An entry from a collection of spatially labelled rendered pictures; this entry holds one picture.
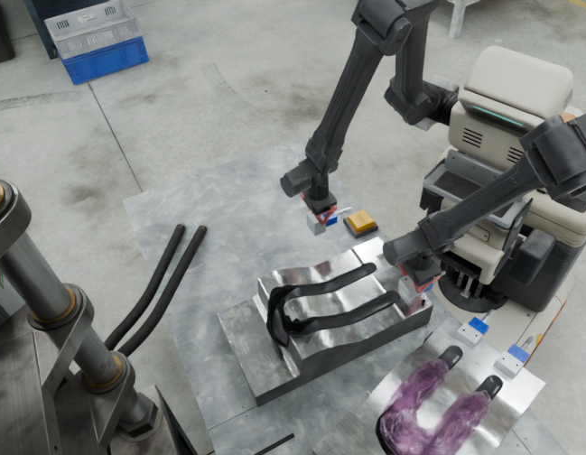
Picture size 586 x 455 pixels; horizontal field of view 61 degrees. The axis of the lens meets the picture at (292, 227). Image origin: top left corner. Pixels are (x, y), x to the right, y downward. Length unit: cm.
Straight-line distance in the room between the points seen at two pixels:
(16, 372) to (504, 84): 110
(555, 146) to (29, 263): 79
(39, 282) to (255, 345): 61
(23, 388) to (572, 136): 89
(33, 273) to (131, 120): 286
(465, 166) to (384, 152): 173
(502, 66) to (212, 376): 101
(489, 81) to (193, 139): 237
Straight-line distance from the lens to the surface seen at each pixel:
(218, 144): 325
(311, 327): 125
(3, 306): 107
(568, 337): 251
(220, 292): 147
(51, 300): 89
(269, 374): 125
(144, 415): 131
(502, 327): 209
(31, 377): 89
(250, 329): 132
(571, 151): 82
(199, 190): 177
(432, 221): 110
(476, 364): 131
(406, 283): 132
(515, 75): 125
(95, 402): 113
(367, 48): 101
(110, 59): 418
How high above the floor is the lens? 199
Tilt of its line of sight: 48 degrees down
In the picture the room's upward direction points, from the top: 5 degrees counter-clockwise
